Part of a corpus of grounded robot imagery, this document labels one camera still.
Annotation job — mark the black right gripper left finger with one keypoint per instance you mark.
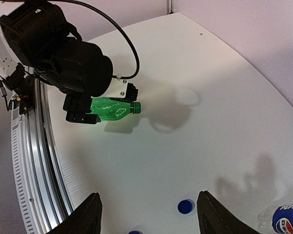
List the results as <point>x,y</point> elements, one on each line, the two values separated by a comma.
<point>85,219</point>

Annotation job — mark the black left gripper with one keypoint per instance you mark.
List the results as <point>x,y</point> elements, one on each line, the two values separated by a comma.
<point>78,109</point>

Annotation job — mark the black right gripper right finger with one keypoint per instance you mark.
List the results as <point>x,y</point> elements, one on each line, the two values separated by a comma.
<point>214,218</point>

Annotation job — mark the green plastic bottle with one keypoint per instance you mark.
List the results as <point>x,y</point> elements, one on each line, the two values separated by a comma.
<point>112,110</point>

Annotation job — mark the blue Pepsi bottle cap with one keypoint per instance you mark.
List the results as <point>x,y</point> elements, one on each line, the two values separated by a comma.
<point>185,206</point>

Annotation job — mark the clear Pepsi bottle blue label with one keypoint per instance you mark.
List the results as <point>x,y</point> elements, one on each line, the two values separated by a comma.
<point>276,220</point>

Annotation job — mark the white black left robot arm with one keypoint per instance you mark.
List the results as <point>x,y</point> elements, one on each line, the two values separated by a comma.
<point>36,41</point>

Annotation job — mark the aluminium front rail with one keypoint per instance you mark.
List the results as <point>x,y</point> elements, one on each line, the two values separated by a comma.
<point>42,194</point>

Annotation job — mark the left aluminium corner post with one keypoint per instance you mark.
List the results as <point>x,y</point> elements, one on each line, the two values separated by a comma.
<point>170,6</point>

